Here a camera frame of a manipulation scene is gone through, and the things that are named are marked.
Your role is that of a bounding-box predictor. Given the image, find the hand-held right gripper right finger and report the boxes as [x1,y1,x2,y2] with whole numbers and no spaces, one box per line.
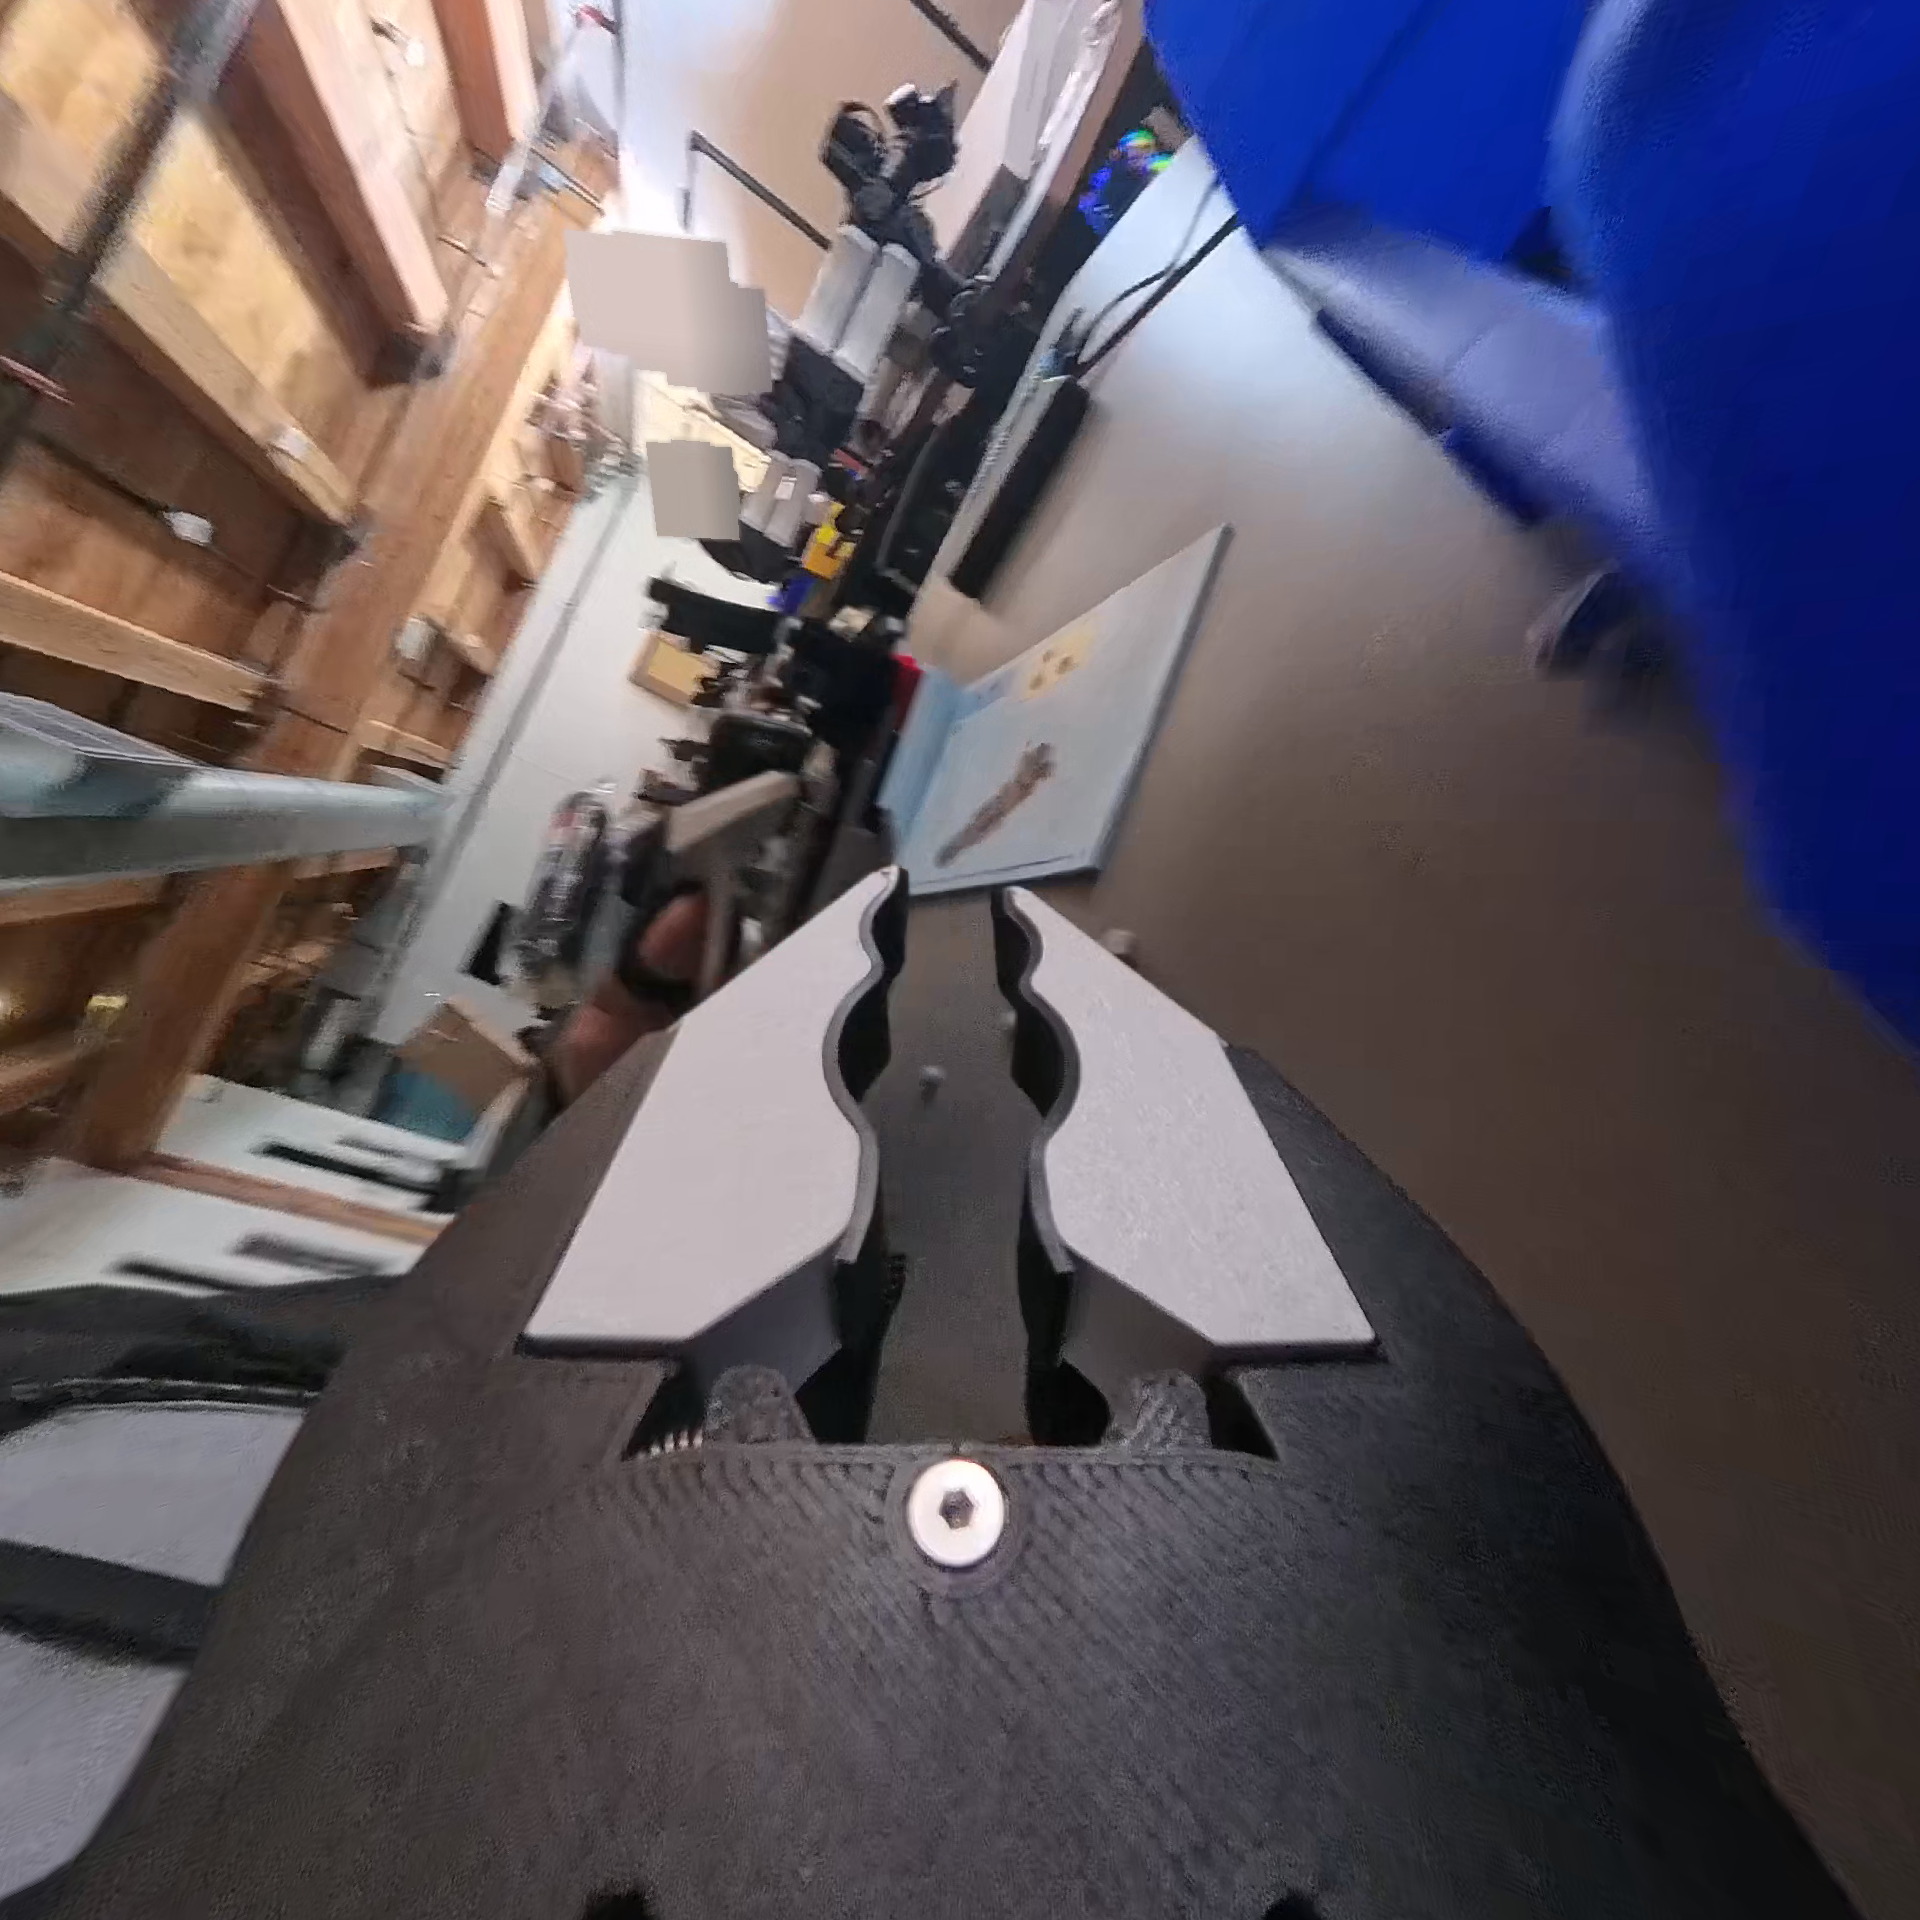
[990,883,1382,1377]

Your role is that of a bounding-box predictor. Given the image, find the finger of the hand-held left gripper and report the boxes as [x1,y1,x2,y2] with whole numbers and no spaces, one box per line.
[656,767,808,885]

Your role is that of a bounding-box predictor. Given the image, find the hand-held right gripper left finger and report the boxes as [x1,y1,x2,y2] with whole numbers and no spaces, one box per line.
[515,863,913,1397]

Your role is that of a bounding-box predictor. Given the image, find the blue plastic bin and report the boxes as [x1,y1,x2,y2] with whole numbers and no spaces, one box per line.
[1142,0,1920,1052]

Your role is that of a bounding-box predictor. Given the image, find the person's left hand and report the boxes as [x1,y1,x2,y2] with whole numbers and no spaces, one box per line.
[544,892,710,1125]

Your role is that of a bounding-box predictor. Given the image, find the toy instruction booklet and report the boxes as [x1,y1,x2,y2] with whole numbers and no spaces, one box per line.
[874,525,1234,903]

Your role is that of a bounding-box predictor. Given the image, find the black power bank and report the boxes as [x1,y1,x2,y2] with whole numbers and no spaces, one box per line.
[944,375,1094,599]

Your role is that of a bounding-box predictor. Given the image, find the computer case with coloured lights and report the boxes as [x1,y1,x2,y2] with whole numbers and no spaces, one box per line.
[1084,124,1192,209]

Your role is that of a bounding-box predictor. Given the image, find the silver ventilation duct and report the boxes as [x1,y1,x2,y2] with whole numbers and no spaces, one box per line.
[0,693,459,905]

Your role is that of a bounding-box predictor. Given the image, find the black cable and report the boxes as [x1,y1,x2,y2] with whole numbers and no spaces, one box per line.
[1073,210,1250,385]

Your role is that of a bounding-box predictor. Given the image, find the black lanyard strap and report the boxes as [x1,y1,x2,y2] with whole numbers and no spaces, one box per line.
[0,1529,219,1670]

